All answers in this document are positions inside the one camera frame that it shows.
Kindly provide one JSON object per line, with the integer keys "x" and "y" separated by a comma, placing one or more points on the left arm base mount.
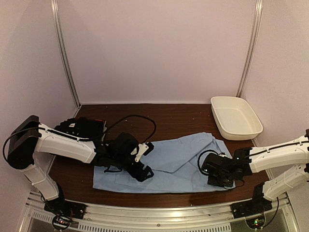
{"x": 64, "y": 208}

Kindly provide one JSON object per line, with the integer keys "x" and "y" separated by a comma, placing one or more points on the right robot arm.
{"x": 294, "y": 153}

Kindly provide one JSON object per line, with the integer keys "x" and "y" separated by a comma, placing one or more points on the front aluminium frame rail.
{"x": 204, "y": 218}

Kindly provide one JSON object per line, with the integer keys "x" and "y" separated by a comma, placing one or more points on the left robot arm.
{"x": 80, "y": 139}

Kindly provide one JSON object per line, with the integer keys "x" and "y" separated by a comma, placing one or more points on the left circuit board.
{"x": 61, "y": 223}

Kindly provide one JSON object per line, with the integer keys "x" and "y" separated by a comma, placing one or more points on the circuit board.
{"x": 61, "y": 223}
{"x": 256, "y": 223}

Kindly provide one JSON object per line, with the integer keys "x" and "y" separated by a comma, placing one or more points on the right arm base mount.
{"x": 256, "y": 205}

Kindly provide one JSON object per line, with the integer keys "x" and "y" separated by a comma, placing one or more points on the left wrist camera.
{"x": 142, "y": 150}

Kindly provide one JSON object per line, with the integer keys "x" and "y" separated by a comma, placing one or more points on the light blue long sleeve shirt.
{"x": 174, "y": 163}

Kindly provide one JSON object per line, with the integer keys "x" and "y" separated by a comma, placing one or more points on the red black plaid shirt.
{"x": 100, "y": 120}

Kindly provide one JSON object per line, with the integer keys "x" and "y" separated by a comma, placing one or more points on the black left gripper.
{"x": 134, "y": 173}

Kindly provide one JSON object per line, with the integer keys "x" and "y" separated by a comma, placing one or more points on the white plastic tub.
{"x": 235, "y": 118}

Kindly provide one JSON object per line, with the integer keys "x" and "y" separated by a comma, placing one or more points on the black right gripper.
{"x": 212, "y": 181}

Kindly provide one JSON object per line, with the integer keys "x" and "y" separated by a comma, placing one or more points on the right circuit board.
{"x": 256, "y": 223}

